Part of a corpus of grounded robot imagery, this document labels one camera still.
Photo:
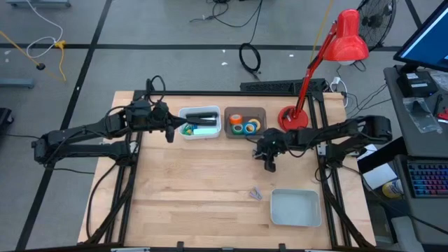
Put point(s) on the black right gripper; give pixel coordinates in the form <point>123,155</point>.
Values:
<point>273,141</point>

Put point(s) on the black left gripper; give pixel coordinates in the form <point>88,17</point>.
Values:
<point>159,119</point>

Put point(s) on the dark green mini stapler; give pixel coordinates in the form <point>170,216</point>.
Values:
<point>185,130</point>

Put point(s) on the yellow tape roll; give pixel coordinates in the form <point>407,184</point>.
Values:
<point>259,122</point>

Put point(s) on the black stapler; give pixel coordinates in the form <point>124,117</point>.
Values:
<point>204,119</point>

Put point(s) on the mint green stapler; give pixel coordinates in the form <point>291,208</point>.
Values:
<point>206,131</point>

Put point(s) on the blue tape roll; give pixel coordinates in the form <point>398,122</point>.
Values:
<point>245,129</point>

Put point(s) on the green tape roll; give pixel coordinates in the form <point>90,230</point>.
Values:
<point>233,129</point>

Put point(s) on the orange tape roll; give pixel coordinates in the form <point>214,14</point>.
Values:
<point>232,120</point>

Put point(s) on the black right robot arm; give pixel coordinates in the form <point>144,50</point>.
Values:
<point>332,131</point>

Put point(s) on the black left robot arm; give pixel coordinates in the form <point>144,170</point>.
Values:
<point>77,134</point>

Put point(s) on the purple staple remover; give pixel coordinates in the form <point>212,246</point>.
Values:
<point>256,193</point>

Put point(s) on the white plastic bin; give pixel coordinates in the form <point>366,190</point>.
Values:
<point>199,108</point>

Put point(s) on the brown plastic bin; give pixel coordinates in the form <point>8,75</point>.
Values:
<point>252,112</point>

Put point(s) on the black power strip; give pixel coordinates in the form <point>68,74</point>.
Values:
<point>273,85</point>

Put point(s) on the grey plastic tray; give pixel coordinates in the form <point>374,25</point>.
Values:
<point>295,208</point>

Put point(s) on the white power adapter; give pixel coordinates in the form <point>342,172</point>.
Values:
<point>336,81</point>

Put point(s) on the white paper box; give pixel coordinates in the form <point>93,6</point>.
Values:
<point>378,176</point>

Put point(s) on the red desk lamp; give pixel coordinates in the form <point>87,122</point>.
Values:
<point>346,38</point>

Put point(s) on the yellow lidded container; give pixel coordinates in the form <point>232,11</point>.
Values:
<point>392,189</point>

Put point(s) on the grey side desk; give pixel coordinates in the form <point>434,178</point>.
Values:
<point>402,119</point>

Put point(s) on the yellow pole with black base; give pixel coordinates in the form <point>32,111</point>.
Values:
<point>39,66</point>

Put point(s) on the clear plastic bag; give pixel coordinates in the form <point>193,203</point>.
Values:
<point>421,115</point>

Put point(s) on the small black box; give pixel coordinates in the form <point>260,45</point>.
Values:
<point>416,84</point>

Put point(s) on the black floor fan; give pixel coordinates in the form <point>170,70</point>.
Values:
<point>376,21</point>

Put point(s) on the backlit rainbow keyboard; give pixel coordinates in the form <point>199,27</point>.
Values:
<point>430,180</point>

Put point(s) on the grey chair armrest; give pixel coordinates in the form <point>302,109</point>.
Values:
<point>406,234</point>

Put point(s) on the grey table leg base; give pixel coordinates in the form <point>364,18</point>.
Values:
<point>38,3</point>
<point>15,83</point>

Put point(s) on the red tool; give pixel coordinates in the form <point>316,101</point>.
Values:
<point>444,115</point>

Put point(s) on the black floor object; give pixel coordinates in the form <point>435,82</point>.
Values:
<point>4,117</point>

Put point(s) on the computer monitor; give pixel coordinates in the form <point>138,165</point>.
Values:
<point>430,42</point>

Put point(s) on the black aluminium table frame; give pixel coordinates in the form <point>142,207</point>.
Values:
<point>210,93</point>

